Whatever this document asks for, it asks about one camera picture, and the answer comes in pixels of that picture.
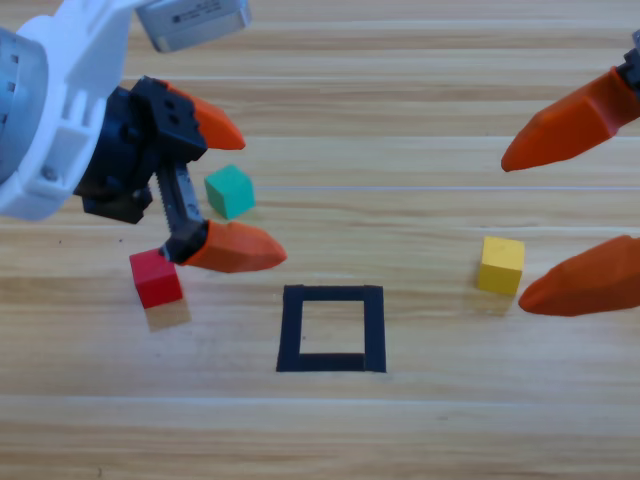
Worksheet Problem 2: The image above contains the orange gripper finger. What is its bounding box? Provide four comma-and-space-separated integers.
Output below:
517, 233, 640, 318
499, 49, 640, 174

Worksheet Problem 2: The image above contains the black tape square outline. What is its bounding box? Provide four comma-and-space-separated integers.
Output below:
275, 283, 388, 375

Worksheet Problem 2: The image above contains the red wooden block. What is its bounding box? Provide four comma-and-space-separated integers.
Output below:
128, 248, 185, 310

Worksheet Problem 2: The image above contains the yellow wooden block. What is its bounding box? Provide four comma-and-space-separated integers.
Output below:
476, 235, 527, 296

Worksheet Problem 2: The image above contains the white wrist mount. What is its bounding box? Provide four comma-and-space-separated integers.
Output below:
0, 0, 157, 224

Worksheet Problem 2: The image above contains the green wooden block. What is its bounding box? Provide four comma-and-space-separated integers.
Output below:
203, 164, 257, 221

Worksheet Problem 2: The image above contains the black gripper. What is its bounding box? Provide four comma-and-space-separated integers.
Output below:
74, 74, 290, 275

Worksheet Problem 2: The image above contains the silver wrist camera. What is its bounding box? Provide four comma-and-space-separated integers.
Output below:
133, 0, 254, 54

